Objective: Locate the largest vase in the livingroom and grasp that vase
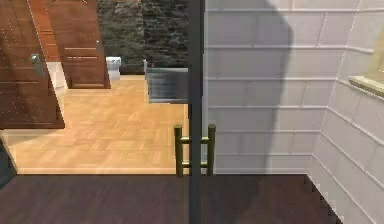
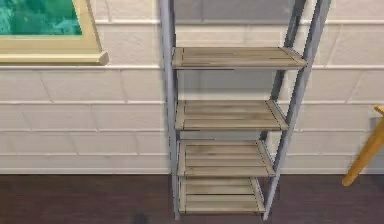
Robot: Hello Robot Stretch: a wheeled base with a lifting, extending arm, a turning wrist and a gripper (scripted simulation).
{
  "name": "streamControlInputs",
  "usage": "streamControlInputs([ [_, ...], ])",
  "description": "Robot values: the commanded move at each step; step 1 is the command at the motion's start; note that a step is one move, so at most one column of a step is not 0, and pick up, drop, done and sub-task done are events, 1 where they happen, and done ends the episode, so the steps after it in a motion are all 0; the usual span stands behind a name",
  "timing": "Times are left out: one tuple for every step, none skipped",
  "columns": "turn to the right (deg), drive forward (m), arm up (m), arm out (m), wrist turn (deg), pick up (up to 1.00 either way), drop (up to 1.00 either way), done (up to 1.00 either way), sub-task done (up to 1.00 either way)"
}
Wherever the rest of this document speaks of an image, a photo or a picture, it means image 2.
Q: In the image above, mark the yellow wooden table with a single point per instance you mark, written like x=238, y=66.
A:
x=366, y=151

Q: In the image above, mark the cream framed window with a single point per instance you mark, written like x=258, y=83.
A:
x=50, y=46

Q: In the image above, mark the grey frame wooden shelf unit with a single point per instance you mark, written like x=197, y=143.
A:
x=230, y=115

